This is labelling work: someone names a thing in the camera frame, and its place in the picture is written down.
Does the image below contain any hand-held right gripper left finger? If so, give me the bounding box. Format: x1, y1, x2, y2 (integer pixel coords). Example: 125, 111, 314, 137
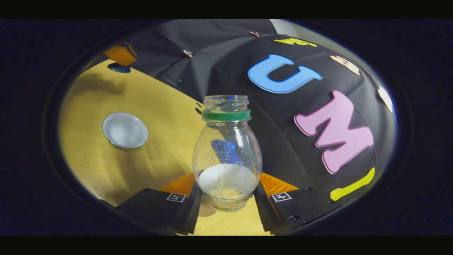
115, 173, 204, 235

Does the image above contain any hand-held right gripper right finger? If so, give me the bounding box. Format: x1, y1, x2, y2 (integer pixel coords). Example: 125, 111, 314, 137
253, 172, 342, 234

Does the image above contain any blue white teacup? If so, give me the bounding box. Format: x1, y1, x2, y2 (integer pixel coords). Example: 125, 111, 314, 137
102, 112, 149, 149

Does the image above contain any clear plastic water bottle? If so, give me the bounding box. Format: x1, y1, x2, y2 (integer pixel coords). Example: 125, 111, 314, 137
192, 95, 263, 212

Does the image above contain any blue folded towel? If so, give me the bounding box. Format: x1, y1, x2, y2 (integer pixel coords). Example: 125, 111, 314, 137
211, 139, 246, 167

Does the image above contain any black backdrop cloth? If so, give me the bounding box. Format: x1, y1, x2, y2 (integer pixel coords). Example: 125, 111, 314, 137
129, 19, 397, 208

